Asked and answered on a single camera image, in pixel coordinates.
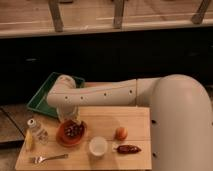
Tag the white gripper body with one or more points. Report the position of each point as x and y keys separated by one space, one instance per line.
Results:
x=69 y=113

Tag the dark red grape bunch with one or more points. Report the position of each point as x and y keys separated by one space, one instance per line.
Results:
x=73 y=130

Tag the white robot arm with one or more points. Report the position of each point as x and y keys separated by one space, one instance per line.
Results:
x=181 y=115

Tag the red bowl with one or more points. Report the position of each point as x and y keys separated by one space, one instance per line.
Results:
x=67 y=141

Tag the green plastic tray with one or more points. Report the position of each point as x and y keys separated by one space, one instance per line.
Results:
x=38 y=101

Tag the clear plastic bottle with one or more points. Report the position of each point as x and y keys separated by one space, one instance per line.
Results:
x=37 y=130

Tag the yellow corn cob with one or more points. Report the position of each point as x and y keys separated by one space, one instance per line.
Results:
x=29 y=141

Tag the white cup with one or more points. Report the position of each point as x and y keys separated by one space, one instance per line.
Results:
x=98 y=146

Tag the silver fork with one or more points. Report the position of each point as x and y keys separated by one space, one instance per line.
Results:
x=40 y=159

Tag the wooden board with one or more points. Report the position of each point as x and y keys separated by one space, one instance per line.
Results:
x=101 y=121

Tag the orange fruit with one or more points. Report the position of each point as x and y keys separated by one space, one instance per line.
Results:
x=121 y=133

